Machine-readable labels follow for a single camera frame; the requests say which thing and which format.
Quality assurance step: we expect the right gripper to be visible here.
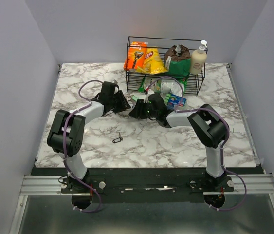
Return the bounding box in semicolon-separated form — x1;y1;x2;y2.
128;99;158;119

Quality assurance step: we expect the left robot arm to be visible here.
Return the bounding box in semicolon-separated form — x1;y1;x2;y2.
47;81;130;193

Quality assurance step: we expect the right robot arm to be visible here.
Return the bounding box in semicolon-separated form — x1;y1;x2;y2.
129;93;229;191

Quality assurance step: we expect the green key tag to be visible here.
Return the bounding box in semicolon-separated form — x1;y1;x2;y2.
131;95;139;101

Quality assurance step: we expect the blue green sponge pack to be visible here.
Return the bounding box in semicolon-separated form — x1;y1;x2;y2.
164;93;186;110

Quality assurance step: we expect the black key tag with key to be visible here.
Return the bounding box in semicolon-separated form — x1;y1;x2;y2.
112;133;123;144

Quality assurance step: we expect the green white snack bag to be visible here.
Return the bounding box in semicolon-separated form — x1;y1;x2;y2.
137;78;186;97

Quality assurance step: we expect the yellow chips bag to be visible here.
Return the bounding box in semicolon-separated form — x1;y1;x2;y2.
135;47;168;75

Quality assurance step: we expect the orange razor box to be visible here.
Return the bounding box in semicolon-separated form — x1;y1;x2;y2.
124;41;148;71

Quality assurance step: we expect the brown and green bag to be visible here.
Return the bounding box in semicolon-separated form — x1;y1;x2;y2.
164;44;191;78

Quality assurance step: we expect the cream lotion pump bottle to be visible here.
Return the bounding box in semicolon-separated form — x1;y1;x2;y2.
190;40;207;75

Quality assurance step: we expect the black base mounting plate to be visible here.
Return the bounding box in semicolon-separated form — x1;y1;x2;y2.
61;168;234;203

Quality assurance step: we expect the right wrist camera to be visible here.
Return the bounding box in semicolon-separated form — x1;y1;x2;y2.
143;89;154;103

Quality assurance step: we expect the black wire rack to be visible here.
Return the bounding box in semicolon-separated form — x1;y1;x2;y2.
125;36;206;96

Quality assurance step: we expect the aluminium rail frame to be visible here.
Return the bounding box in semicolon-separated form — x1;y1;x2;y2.
8;63;274;234

